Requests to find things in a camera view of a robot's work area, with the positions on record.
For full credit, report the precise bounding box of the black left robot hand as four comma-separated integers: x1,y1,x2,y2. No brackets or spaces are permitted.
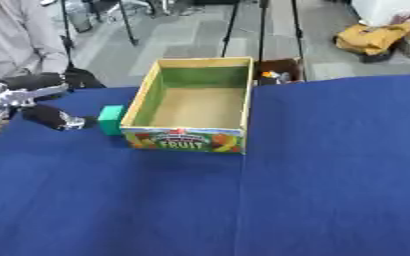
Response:
2,67,107,132

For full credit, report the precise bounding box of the cardboard box with green inside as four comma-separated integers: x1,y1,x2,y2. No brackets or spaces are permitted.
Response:
119,56,256,155

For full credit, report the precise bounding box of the small brown cardboard box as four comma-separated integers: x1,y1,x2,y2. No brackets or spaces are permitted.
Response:
252,57,307,86

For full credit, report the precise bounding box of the green rectangular block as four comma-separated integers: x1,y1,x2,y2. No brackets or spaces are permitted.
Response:
96,104,128,136

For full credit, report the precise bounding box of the person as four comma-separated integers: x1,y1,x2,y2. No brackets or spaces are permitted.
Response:
0,0,71,80

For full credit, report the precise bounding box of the black tripod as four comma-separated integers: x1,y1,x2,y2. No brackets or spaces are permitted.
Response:
58,0,141,71
219,0,309,82

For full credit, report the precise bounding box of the yellow bag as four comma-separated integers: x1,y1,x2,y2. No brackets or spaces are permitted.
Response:
332,21,410,57

